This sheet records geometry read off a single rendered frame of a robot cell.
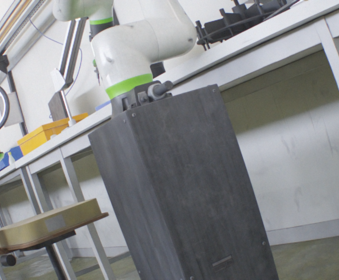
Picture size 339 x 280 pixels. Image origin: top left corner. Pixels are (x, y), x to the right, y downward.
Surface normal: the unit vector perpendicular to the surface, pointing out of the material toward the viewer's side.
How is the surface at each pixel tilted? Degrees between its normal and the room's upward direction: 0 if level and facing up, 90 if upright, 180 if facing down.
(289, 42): 90
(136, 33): 84
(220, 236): 90
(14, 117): 90
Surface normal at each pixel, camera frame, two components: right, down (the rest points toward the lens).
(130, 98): -0.90, 0.14
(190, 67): -0.78, 0.26
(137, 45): 0.35, 0.15
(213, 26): 0.31, -0.07
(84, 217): 0.69, -0.25
